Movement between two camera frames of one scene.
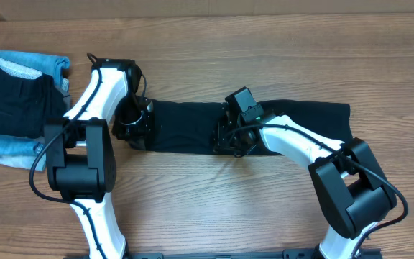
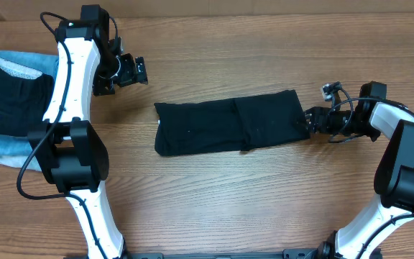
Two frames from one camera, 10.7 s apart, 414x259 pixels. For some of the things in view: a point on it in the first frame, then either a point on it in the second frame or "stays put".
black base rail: [299, 253] stays put
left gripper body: [131, 122] -> [121, 73]
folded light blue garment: [56, 65] stays put
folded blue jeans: [21, 151] stays put
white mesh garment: [14, 69] stays put
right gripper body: [221, 134] -> [315, 120]
